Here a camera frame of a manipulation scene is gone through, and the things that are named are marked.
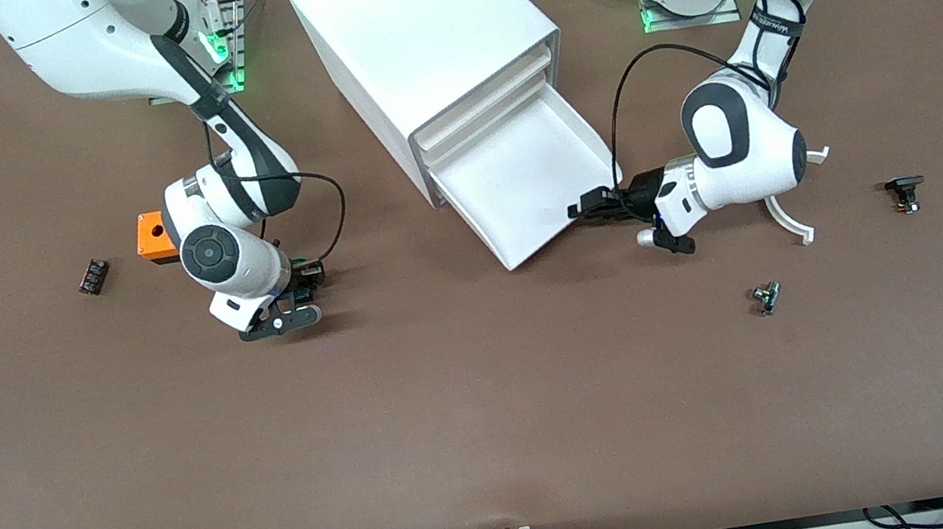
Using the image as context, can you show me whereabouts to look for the white drawer cabinet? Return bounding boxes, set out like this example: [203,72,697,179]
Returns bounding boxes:
[286,0,588,229]

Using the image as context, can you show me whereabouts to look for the white plastic drawer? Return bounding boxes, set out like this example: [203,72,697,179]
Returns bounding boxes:
[407,64,567,168]
[419,75,636,282]
[400,40,572,152]

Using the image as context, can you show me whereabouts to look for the white curved plastic piece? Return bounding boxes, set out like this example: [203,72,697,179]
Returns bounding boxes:
[756,145,847,251]

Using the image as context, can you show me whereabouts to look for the black push button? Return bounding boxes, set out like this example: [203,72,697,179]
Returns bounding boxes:
[883,173,931,218]

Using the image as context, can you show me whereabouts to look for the orange button enclosure box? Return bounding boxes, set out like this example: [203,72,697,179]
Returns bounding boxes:
[131,209,180,268]

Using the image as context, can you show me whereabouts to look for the black floor cable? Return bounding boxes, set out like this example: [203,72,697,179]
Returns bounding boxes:
[861,495,943,529]

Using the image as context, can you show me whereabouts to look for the black cylindrical capacitor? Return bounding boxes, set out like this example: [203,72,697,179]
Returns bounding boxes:
[75,256,115,299]

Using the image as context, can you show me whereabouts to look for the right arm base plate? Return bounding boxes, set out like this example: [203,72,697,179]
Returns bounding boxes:
[133,0,258,107]

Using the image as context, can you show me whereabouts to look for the small metal switch part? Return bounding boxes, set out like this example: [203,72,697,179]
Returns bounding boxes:
[751,280,786,318]

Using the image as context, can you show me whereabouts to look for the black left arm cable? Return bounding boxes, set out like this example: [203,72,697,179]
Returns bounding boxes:
[586,0,828,188]

